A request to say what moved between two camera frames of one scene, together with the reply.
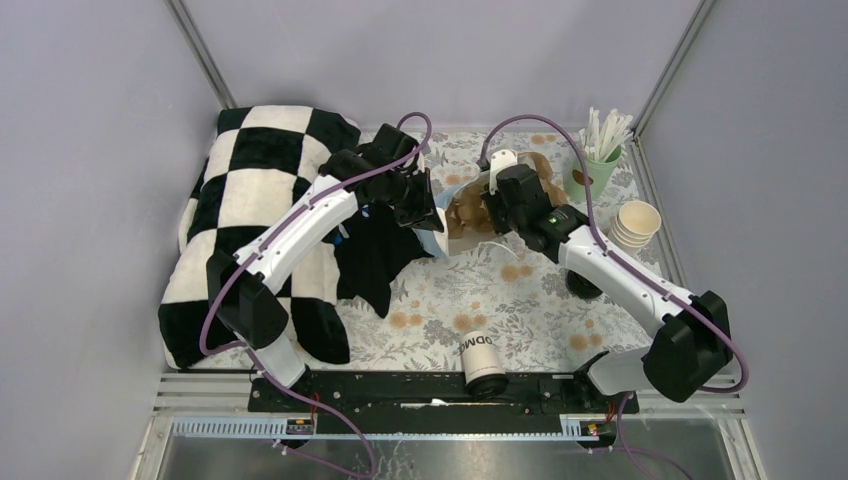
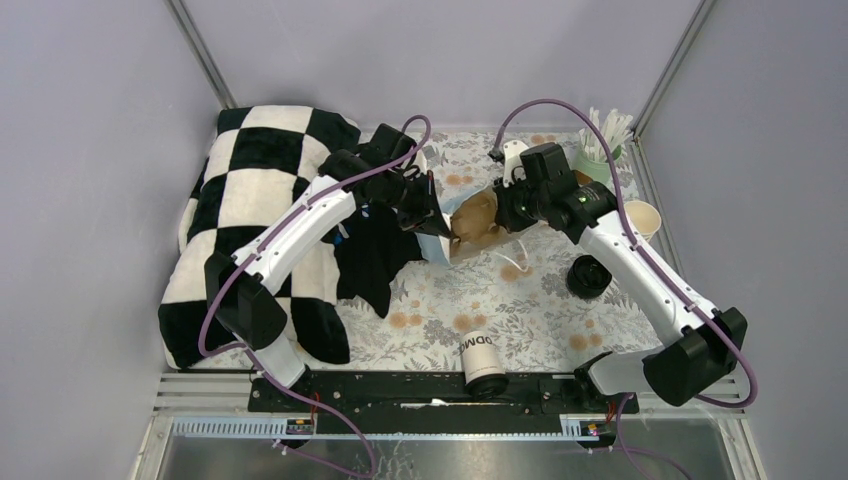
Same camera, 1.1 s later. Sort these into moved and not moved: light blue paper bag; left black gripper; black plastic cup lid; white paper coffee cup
Moved: light blue paper bag
Not moved: left black gripper; black plastic cup lid; white paper coffee cup
